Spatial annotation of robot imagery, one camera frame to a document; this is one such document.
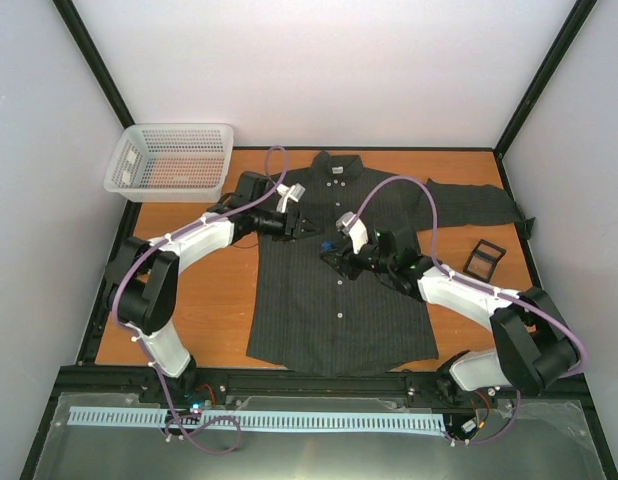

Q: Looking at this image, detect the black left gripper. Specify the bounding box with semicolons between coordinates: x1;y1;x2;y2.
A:
251;206;325;243

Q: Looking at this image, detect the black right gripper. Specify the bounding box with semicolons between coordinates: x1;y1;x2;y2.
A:
320;238;394;280

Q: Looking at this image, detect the dark grey pinstriped shirt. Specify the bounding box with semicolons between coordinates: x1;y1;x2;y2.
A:
246;151;524;377

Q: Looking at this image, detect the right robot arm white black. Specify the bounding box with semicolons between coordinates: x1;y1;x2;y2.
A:
320;231;584;396

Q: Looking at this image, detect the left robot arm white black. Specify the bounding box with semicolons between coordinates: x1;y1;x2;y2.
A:
103;171;320;403

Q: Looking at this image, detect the small black square holder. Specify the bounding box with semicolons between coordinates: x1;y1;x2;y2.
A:
462;239;507;283

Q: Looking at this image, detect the white perforated plastic basket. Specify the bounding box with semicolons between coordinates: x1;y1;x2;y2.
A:
103;123;234;203

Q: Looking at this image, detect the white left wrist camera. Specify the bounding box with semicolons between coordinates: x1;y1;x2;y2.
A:
276;183;306;213

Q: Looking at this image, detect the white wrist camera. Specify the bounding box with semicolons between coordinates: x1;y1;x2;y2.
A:
336;212;369;254
276;183;306;213

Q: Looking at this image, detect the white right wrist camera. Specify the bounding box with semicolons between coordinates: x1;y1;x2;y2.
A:
336;212;369;254

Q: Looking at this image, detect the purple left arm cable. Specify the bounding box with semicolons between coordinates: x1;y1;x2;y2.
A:
109;144;290;454

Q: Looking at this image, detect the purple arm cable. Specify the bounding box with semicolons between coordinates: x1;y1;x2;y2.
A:
109;144;290;454
346;174;590;446

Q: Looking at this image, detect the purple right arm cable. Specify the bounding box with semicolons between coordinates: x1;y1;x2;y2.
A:
346;174;590;446

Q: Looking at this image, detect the light blue slotted cable duct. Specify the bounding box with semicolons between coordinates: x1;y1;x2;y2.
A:
66;406;445;436

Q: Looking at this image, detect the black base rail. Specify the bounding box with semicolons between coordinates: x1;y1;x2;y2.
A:
52;365;458;409

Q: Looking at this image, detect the black left frame post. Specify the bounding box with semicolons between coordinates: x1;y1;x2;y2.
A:
52;0;135;128

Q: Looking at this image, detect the black frame post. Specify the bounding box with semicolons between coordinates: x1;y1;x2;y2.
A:
52;0;135;128
493;0;599;156

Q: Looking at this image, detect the black right frame post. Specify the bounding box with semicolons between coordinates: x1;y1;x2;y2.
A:
493;0;599;156

